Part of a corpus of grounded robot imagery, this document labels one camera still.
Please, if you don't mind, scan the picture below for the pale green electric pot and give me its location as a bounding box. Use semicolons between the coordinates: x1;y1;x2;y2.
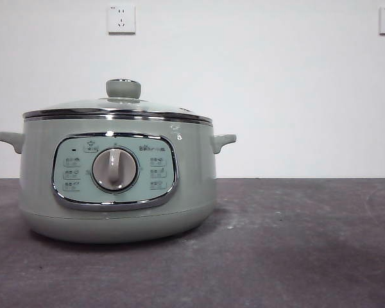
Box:
0;108;237;244

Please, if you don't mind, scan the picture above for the glass lid with green knob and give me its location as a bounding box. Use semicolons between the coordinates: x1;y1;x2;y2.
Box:
35;78;196;114

